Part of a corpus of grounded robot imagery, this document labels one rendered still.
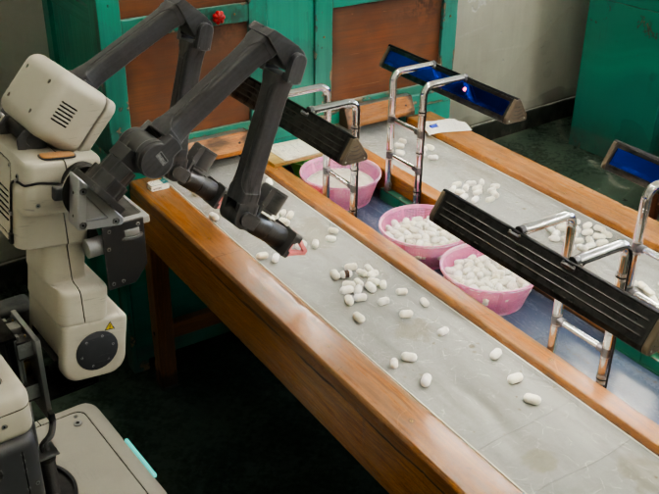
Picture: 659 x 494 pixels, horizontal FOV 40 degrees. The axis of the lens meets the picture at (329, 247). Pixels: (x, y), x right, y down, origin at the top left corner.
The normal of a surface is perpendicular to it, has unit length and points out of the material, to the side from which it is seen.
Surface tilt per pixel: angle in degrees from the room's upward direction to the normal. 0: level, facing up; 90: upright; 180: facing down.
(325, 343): 0
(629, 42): 90
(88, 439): 0
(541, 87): 88
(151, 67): 90
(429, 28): 90
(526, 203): 0
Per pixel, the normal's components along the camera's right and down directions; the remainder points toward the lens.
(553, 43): 0.60, 0.40
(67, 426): 0.01, -0.88
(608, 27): -0.80, 0.28
